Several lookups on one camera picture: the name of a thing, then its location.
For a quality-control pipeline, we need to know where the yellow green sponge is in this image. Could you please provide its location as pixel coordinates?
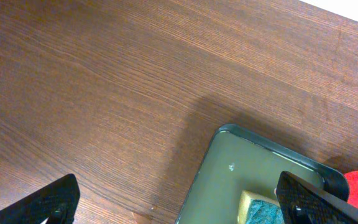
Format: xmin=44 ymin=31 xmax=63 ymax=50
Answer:
xmin=237 ymin=190 xmax=284 ymax=224

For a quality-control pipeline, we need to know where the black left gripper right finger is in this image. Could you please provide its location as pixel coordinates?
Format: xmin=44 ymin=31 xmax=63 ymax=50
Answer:
xmin=276 ymin=171 xmax=358 ymax=224

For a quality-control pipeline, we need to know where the dark green tray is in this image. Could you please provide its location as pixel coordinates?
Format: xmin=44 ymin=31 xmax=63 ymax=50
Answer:
xmin=175 ymin=124 xmax=349 ymax=224

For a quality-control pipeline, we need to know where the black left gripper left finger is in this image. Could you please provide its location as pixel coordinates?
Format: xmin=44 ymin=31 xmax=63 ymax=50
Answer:
xmin=0 ymin=174 xmax=80 ymax=224

